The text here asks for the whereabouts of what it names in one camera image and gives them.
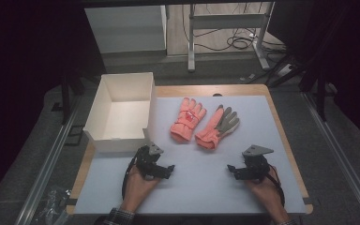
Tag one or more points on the pink glove with grey palm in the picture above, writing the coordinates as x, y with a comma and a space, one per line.
214, 131

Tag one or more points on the pale blue table mat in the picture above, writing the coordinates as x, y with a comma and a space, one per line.
200, 187

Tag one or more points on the white power strip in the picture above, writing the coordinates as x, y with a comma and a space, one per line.
285, 70

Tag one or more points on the white cardboard box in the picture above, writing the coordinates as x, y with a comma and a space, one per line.
122, 118

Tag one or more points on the black floor bracket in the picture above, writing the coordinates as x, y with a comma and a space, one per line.
75, 134

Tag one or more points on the person's left hand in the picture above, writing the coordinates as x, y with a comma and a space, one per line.
137, 190

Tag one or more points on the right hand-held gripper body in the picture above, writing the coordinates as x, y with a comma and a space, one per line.
256, 165

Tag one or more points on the white metal desk frame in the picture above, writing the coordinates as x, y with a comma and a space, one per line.
228, 21

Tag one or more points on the dark table grommet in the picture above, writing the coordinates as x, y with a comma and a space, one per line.
217, 94

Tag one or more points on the white cabinet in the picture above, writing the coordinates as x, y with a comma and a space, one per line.
125, 29

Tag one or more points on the person's right hand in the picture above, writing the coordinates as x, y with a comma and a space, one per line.
267, 193

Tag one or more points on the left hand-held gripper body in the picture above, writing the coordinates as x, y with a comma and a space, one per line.
145, 162

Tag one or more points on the clear plastic bag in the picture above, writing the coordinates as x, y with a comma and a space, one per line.
54, 203

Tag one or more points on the black metal stand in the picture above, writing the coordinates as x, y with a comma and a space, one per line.
320, 93
65, 100

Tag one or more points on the aluminium rail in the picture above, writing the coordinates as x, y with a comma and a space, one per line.
340, 156
48, 162

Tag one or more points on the pink glove with red print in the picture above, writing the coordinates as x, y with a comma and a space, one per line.
186, 120

